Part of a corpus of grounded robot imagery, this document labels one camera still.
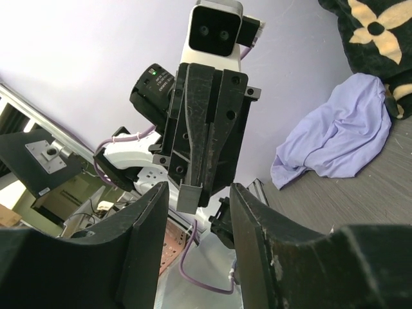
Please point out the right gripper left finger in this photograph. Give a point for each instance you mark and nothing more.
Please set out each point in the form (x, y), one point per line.
(114, 263)

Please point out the black floral plush blanket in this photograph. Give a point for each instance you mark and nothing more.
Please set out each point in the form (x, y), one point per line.
(376, 37)

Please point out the grey staple strip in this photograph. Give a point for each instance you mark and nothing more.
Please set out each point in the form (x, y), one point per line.
(188, 198)

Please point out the lavender crumpled cloth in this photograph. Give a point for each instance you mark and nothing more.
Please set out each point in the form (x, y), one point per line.
(340, 137)

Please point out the aluminium slotted rail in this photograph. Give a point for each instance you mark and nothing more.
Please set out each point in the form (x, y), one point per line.
(59, 132)

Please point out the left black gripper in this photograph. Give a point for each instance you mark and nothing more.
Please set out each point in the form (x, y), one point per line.
(204, 131)

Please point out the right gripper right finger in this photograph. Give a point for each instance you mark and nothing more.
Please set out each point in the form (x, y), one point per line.
(283, 264)

